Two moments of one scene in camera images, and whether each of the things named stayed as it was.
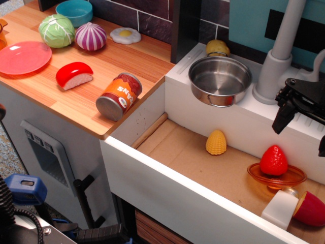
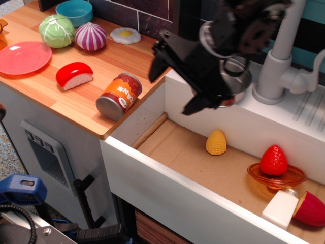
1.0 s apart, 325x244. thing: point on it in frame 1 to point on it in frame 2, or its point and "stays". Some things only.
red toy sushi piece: [74, 74] stays
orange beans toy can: [122, 92] stays
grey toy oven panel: [52, 154] stays
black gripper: [307, 97] to [201, 64]
